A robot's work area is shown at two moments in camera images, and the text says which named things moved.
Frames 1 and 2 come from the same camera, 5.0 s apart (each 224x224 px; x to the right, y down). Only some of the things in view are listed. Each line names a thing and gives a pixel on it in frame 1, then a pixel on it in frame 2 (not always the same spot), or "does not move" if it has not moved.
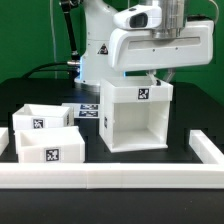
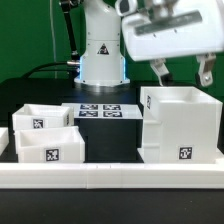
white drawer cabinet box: (134, 113) → (180, 125)
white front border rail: (101, 176) does not move
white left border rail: (4, 139) does not move
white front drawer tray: (50, 145) does not move
